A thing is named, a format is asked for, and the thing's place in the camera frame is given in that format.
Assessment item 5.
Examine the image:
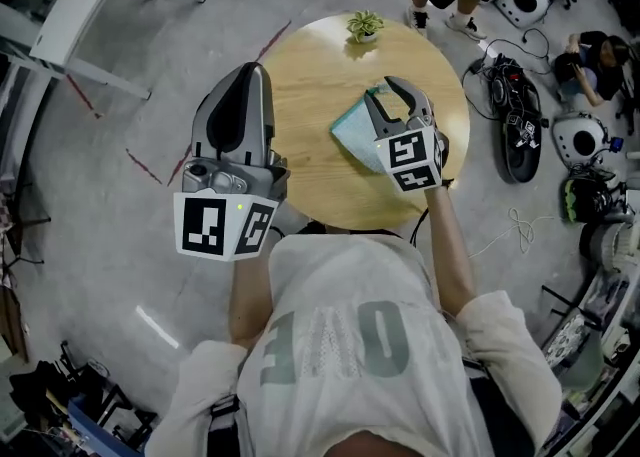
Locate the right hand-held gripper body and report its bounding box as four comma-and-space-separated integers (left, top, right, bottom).
374, 112, 450, 195

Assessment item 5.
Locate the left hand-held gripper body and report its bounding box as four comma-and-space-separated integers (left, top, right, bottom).
173, 143, 292, 264

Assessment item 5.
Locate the light blue zipper pouch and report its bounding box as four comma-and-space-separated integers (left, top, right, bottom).
329, 85, 432, 177

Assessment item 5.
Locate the person's left forearm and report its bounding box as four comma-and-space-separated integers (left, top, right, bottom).
228, 253, 277, 349

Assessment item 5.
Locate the person's right forearm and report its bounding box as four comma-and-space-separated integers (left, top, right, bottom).
423, 183, 477, 319

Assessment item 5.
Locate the small potted plant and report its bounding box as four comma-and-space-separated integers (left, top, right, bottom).
345, 10, 386, 45

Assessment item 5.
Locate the open black equipment case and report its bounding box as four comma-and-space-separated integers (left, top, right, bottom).
491, 58, 545, 185

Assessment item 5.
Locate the black and green bag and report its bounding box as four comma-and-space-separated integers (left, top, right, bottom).
563, 175, 614, 225

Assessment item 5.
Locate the person's white printed shirt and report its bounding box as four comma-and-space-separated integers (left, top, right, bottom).
158, 232, 565, 457

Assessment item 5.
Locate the black cable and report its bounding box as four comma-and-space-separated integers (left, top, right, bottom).
460, 27, 551, 121

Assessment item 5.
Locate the white cable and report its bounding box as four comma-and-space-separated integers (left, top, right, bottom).
468, 206, 555, 260

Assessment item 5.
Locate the white metal-frame table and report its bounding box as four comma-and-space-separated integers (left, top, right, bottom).
28, 0, 209, 102

